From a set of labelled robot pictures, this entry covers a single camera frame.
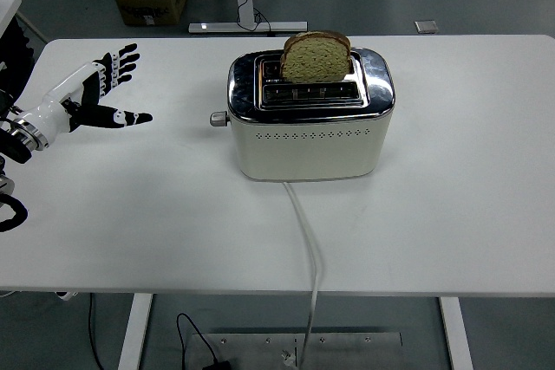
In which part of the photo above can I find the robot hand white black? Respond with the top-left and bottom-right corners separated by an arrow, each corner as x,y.
16,43 -> 153,145

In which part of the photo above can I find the cream and chrome toaster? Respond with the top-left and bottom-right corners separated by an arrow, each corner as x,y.
209,47 -> 396,182

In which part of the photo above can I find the dark equipment beside table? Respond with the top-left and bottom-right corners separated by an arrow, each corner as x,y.
0,18 -> 36,105

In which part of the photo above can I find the white side table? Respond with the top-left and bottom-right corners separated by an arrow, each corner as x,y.
0,0 -> 47,42

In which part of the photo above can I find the brown cardboard box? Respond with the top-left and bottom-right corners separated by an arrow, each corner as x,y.
114,0 -> 188,27

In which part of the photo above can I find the white table leg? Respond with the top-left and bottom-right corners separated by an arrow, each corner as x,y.
437,296 -> 474,370
116,293 -> 153,370

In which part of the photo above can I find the brown bread slice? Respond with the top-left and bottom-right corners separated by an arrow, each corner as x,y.
279,30 -> 353,84

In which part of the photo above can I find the grey metal plate with screws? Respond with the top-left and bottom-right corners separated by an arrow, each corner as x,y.
190,332 -> 403,370

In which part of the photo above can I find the thin black hanging cable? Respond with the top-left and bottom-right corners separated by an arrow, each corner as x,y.
88,293 -> 108,370

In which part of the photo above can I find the black adapter cable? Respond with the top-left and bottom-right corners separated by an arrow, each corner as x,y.
175,312 -> 218,365

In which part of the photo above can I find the white toaster power cord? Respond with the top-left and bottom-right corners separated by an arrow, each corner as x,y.
282,180 -> 324,370

